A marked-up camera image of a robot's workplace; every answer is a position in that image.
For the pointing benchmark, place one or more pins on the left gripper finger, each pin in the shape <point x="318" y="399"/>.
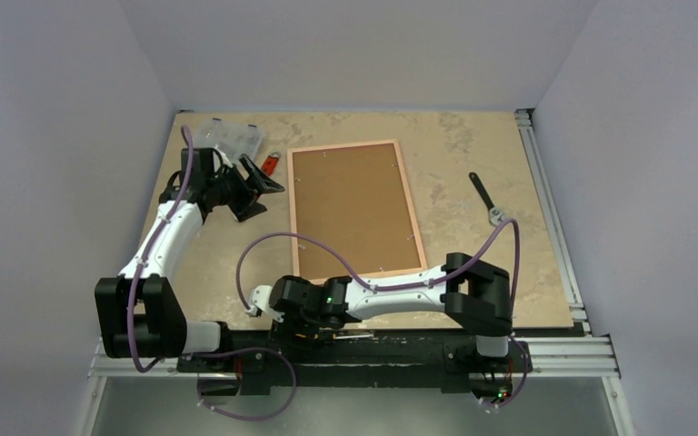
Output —
<point x="259" y="180"/>
<point x="245" y="212"/>

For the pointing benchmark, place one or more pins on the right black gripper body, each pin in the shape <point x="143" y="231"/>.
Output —
<point x="300" y="322"/>

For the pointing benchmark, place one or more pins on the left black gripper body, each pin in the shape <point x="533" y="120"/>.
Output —
<point x="231" y="189"/>

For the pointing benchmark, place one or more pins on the pink picture frame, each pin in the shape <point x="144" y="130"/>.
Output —
<point x="353" y="199"/>

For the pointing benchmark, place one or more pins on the yellow black screwdriver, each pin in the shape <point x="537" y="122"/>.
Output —
<point x="326" y="335"/>

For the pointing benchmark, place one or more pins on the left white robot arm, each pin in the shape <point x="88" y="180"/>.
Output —
<point x="138" y="312"/>

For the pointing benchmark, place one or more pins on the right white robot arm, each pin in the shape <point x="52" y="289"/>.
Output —
<point x="475" y="294"/>

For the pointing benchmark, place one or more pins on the clear plastic screw box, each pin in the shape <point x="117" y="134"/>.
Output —
<point x="232" y="139"/>

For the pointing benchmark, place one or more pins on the black adjustable wrench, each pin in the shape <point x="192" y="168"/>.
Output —
<point x="495" y="215"/>

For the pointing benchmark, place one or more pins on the red handled adjustable wrench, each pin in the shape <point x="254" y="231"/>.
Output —
<point x="271" y="161"/>

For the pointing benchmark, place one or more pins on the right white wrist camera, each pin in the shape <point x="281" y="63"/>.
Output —
<point x="259" y="304"/>

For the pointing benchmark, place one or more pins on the aluminium frame rail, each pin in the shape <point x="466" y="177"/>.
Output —
<point x="227" y="258"/>

